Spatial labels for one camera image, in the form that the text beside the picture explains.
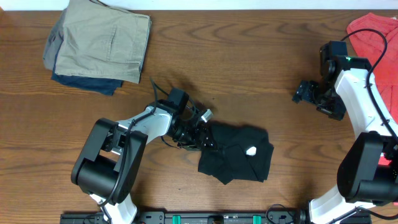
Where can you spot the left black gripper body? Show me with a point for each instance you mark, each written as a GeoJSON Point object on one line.
{"type": "Point", "coordinates": [190, 137]}

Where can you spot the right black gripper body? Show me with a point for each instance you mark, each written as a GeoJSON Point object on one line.
{"type": "Point", "coordinates": [326, 101]}

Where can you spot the black t-shirt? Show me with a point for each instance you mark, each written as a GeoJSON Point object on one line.
{"type": "Point", "coordinates": [241, 152]}

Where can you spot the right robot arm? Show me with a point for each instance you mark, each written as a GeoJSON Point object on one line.
{"type": "Point", "coordinates": [367, 176]}

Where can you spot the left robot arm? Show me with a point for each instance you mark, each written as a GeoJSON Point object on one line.
{"type": "Point", "coordinates": [108, 164]}

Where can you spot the folded navy blue garment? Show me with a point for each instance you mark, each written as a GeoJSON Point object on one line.
{"type": "Point", "coordinates": [101, 85]}

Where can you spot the folded khaki pants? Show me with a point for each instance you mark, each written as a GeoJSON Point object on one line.
{"type": "Point", "coordinates": [101, 41]}

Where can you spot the folded grey garment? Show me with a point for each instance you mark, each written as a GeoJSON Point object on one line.
{"type": "Point", "coordinates": [53, 43]}

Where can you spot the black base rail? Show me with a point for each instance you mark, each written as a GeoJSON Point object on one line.
{"type": "Point", "coordinates": [273, 216]}

